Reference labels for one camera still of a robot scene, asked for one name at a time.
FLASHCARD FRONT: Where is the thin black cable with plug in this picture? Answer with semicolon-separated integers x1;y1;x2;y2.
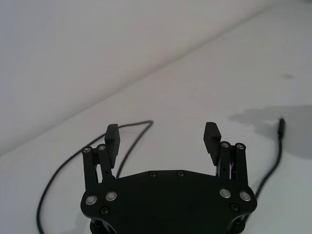
36;117;287;234

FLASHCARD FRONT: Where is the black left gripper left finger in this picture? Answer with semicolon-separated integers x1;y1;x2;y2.
82;124;121;191

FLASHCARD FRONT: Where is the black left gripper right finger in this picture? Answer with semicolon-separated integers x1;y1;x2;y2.
202;121;250;188

